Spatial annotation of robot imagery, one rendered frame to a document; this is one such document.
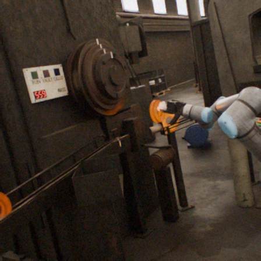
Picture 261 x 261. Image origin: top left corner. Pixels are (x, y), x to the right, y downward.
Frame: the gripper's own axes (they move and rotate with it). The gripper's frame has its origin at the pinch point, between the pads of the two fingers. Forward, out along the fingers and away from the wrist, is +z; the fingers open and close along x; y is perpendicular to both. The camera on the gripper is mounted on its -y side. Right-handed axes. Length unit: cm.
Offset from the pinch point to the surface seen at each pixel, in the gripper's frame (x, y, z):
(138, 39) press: -691, 3, 444
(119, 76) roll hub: 25.1, 23.0, 14.5
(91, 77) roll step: 44, 23, 21
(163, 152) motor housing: -1.9, -31.7, -6.7
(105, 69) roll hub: 35.6, 27.5, 17.7
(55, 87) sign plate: 58, 17, 36
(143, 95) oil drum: -218, -49, 139
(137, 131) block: 5.9, -17.9, 11.3
